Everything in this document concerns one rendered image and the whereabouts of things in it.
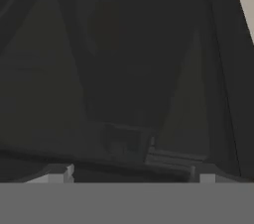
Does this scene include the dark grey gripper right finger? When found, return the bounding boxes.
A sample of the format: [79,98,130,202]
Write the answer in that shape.
[189,165,240,184]

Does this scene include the dark kitchen counter cabinet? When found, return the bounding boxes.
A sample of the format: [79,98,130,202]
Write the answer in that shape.
[203,0,254,180]

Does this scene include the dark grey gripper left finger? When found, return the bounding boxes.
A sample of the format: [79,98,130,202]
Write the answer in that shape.
[26,164,75,184]

